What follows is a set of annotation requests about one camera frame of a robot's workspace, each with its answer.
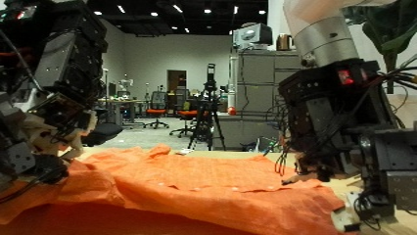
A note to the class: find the orange button-up shirt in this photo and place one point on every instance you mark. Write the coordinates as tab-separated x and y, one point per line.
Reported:
194	186

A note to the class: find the background work desk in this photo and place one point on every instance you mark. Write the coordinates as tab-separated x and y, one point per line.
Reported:
118	103

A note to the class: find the low grey counter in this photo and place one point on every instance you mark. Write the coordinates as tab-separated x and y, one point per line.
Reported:
247	130

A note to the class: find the tall grey filing cabinet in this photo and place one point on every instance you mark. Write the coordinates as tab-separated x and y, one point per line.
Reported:
259	81

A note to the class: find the black office chair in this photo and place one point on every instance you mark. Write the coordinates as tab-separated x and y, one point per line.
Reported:
101	132

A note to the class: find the red ball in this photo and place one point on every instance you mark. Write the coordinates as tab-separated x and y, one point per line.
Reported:
231	111

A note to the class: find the orange seat office chair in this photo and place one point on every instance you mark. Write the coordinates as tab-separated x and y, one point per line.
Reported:
156	111
186	114

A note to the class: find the brown door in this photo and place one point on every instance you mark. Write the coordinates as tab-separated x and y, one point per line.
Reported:
175	81

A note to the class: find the metal electric kettle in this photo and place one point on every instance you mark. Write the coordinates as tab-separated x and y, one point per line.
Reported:
283	42

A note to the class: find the green leafy plant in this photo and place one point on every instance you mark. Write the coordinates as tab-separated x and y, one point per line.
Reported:
390	36

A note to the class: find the grey box monitor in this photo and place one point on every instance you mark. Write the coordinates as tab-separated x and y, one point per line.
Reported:
253	35

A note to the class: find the black camera tripod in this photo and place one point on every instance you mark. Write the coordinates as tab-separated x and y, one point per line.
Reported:
209	114

